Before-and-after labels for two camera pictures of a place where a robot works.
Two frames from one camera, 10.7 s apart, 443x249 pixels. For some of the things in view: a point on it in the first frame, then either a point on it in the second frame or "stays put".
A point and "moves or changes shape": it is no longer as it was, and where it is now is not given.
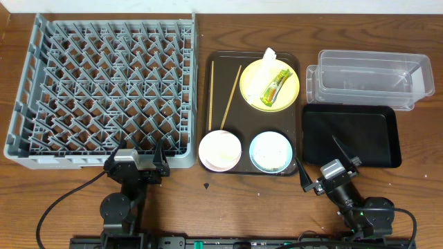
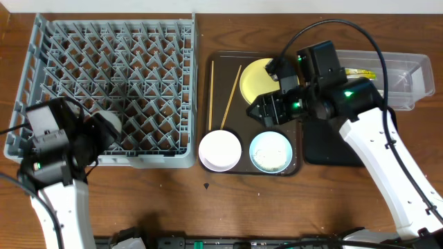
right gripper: x=305 y=180 → x=270 y=105
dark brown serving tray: x=225 y=109 stays put
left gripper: x=159 y=168 → x=105 y=133
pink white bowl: x=219 y=151 stays put
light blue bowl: x=270 y=152 stays put
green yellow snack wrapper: x=269 y=97 moves or changes shape
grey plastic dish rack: x=86 y=86 stays put
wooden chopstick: x=211 y=97 stays put
